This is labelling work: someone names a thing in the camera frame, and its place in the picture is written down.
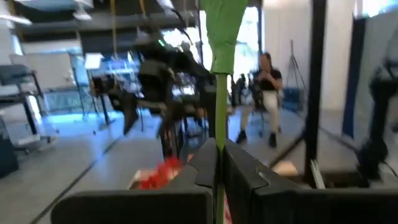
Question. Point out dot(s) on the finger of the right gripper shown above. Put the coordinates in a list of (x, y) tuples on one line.
[(124, 96), (172, 130)]

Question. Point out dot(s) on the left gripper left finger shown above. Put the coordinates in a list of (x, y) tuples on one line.
[(140, 205)]

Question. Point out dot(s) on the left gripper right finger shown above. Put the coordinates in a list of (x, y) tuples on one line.
[(311, 205)]

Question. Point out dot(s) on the red artificial flower bunch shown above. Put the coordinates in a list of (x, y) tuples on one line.
[(158, 175)]

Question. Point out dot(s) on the white artificial tulip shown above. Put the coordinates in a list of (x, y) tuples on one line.
[(221, 105)]

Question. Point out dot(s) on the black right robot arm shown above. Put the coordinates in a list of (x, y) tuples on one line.
[(192, 71)]

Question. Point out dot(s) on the white board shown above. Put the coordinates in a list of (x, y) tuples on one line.
[(46, 70)]

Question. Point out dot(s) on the black equipment stand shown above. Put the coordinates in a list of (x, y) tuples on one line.
[(377, 124)]

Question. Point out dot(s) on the person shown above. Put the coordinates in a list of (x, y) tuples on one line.
[(267, 81)]

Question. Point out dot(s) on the blue crate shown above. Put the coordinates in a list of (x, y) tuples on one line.
[(291, 99)]

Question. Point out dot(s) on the dark blue partition panel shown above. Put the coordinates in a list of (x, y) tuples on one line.
[(353, 93)]

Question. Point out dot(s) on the black box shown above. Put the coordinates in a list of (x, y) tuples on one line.
[(7, 149)]

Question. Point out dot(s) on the black tripod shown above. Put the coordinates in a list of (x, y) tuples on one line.
[(291, 49)]

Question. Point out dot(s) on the black aluminium table frame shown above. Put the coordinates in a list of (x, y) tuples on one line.
[(315, 93)]

